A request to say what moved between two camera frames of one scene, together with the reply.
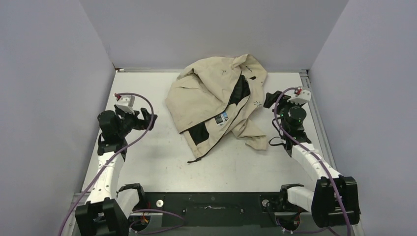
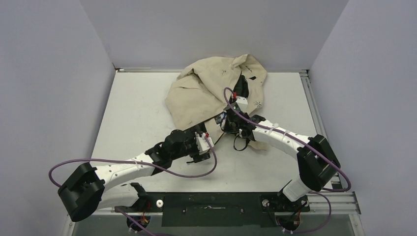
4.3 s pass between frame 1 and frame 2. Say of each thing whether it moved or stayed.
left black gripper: moved
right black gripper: moved
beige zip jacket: stayed
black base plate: stayed
